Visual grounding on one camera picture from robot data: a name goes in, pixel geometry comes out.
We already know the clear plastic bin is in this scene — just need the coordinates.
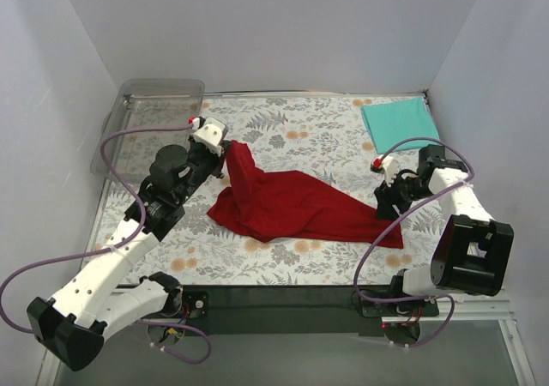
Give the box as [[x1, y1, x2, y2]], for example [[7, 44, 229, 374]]
[[100, 78, 205, 184]]

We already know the red t shirt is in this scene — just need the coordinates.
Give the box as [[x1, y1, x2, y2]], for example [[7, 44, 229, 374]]
[[208, 141, 391, 244]]

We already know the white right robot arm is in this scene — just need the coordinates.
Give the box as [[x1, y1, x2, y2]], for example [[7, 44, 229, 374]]
[[371, 145, 514, 316]]

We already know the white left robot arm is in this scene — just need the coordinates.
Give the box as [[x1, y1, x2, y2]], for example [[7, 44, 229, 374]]
[[27, 141, 229, 371]]

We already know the folded teal t shirt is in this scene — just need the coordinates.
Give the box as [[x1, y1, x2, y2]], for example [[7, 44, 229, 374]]
[[361, 97, 439, 154]]

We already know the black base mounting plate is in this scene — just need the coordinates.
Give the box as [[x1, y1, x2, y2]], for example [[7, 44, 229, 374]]
[[151, 286, 439, 337]]

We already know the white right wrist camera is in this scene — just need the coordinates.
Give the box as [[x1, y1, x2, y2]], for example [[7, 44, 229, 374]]
[[371, 156, 401, 186]]

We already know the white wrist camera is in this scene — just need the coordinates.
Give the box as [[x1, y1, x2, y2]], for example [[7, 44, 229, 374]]
[[189, 117, 227, 156], [371, 156, 401, 186]]

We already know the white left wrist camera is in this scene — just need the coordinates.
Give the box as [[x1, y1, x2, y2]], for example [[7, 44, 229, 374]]
[[189, 117, 227, 156]]

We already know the aluminium frame rail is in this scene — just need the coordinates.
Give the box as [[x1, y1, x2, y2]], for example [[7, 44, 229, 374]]
[[53, 286, 516, 323]]

